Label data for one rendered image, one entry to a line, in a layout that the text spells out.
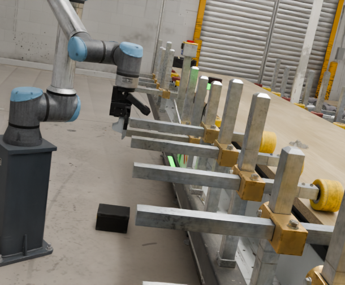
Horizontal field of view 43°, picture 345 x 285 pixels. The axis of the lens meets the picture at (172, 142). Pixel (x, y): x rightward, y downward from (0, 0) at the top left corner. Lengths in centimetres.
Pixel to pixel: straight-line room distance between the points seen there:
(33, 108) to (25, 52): 733
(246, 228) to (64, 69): 162
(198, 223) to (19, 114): 157
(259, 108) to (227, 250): 38
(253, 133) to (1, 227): 162
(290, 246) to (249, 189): 25
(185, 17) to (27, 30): 324
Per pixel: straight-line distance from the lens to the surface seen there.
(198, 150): 130
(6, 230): 241
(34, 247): 253
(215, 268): 120
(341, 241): 67
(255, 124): 109
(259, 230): 86
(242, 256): 148
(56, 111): 231
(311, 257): 123
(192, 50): 229
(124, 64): 171
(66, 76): 230
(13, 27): 956
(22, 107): 226
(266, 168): 148
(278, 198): 89
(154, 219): 81
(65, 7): 197
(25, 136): 228
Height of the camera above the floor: 129
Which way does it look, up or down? 15 degrees down
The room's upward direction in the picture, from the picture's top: 10 degrees clockwise
